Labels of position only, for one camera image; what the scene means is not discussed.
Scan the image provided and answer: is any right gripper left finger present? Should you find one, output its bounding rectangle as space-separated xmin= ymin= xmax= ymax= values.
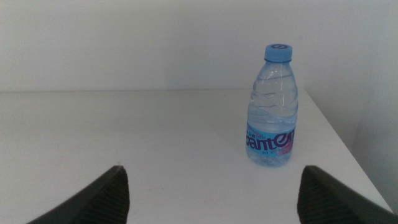
xmin=26 ymin=165 xmax=131 ymax=224

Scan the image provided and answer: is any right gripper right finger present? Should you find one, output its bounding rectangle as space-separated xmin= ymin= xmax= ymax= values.
xmin=297 ymin=165 xmax=398 ymax=224

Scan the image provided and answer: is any clear water bottle blue label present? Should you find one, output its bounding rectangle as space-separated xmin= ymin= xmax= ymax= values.
xmin=244 ymin=43 xmax=299 ymax=168

